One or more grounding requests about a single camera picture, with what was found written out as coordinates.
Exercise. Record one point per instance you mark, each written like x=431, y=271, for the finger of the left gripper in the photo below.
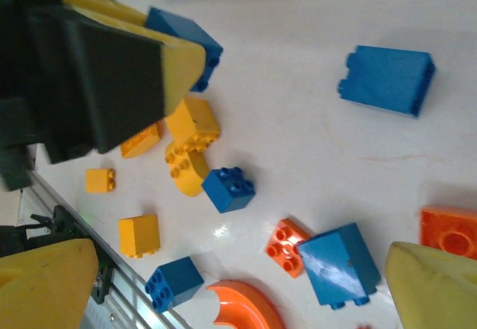
x=112, y=83
x=104, y=4

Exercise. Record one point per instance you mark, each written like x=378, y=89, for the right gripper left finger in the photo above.
x=44, y=288

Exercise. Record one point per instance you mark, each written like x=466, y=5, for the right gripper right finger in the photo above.
x=436, y=291

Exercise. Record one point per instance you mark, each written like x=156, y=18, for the yellow curved lego brick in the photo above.
x=190, y=180

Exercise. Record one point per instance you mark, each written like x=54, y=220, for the orange square lego plate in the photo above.
x=283, y=243

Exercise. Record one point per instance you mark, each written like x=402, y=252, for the orange arch lego piece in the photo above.
x=253, y=306

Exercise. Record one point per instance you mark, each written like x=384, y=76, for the large blue lego brick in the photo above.
x=387, y=79

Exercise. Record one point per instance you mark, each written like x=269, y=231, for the amber yellow lego brick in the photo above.
x=139, y=142

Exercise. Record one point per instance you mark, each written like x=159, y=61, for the small yellow lego brick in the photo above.
x=97, y=181

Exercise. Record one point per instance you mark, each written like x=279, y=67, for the long aluminium base rail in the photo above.
x=126, y=288

